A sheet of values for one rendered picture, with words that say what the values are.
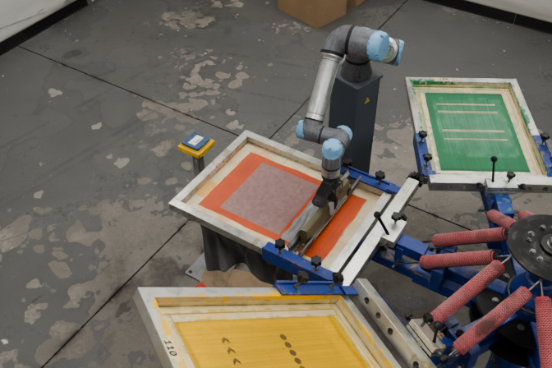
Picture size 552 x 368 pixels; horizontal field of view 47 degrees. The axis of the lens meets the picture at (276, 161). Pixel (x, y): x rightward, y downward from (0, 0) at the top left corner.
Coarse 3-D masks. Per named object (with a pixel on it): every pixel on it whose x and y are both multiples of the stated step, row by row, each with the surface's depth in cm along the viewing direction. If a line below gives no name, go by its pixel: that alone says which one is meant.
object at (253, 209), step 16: (224, 192) 282; (240, 192) 282; (256, 192) 282; (208, 208) 275; (224, 208) 275; (240, 208) 275; (256, 208) 275; (272, 208) 275; (288, 208) 275; (256, 224) 268; (272, 224) 268; (288, 224) 268; (320, 240) 261; (336, 240) 261; (320, 256) 255
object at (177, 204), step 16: (240, 144) 302; (256, 144) 305; (272, 144) 301; (224, 160) 294; (304, 160) 293; (320, 160) 292; (208, 176) 286; (192, 192) 280; (384, 192) 276; (176, 208) 272; (192, 208) 270; (384, 208) 273; (208, 224) 265; (224, 224) 263; (368, 224) 263; (240, 240) 259; (256, 240) 257; (352, 240) 256
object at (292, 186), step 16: (256, 160) 298; (240, 176) 290; (256, 176) 290; (272, 176) 290; (288, 176) 290; (304, 176) 290; (272, 192) 282; (288, 192) 282; (304, 192) 282; (304, 208) 275; (352, 208) 274; (336, 224) 267
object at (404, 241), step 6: (402, 234) 252; (402, 240) 249; (408, 240) 249; (414, 240) 249; (396, 246) 250; (402, 246) 248; (408, 246) 247; (414, 246) 247; (420, 246) 247; (426, 246) 247; (408, 252) 248; (414, 252) 246; (420, 252) 245; (414, 258) 248; (420, 258) 246
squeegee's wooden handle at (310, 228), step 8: (344, 184) 270; (344, 192) 273; (328, 200) 263; (320, 208) 260; (328, 208) 262; (312, 216) 257; (320, 216) 257; (328, 216) 265; (312, 224) 254; (320, 224) 261; (304, 232) 251; (312, 232) 256; (304, 240) 254
